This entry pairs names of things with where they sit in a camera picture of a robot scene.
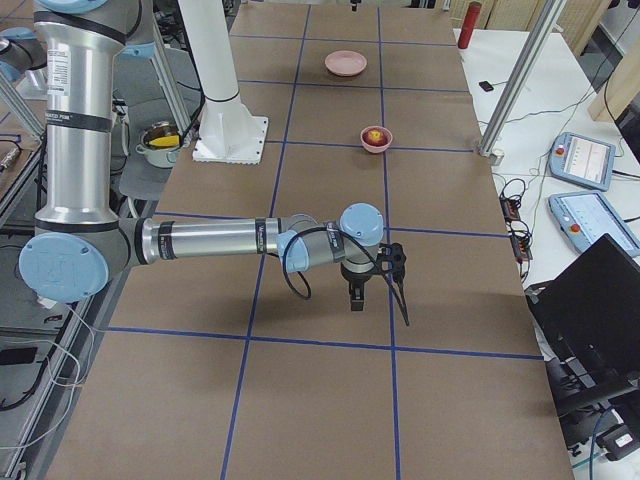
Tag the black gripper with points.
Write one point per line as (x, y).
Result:
(354, 279)

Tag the red yellow apple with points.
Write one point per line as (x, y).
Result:
(375, 136)

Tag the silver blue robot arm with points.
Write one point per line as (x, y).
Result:
(80, 244)

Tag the pink bowl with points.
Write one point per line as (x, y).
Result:
(373, 148)

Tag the pink plate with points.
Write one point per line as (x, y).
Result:
(345, 63)

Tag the brown paper table cover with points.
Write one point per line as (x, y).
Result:
(213, 369)

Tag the black orange power strip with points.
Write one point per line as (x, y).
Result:
(518, 231)

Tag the black laptop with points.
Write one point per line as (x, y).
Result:
(590, 313)

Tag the blue teach pendant near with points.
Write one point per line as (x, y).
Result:
(584, 217)

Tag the blue teach pendant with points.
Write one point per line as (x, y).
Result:
(582, 161)
(584, 217)

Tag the small black device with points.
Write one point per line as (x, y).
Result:
(486, 86)

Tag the white enamel pot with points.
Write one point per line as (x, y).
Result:
(160, 144)

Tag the blue teach pendant far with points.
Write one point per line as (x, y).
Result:
(582, 161)

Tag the red bottle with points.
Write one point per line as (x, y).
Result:
(469, 23)

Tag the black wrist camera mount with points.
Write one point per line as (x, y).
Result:
(391, 260)

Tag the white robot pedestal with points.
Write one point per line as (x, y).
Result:
(228, 132)

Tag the grey aluminium frame post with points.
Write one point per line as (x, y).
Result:
(525, 62)

